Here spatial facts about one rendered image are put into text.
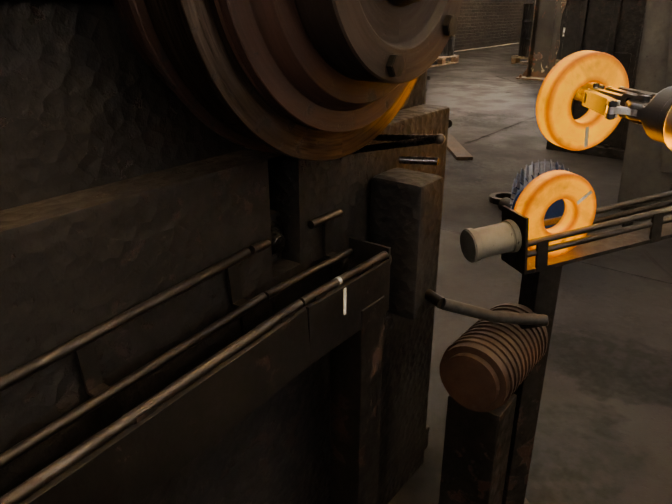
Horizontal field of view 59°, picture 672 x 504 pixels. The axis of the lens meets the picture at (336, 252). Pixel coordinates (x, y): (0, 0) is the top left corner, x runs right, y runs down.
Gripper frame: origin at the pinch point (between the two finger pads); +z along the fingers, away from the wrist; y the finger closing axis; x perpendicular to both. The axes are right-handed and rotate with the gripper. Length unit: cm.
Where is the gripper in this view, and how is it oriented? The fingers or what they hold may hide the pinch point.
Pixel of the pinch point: (584, 91)
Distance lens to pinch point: 107.4
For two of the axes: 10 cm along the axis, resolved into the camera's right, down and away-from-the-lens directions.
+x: 0.1, -9.0, -4.3
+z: -3.1, -4.1, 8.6
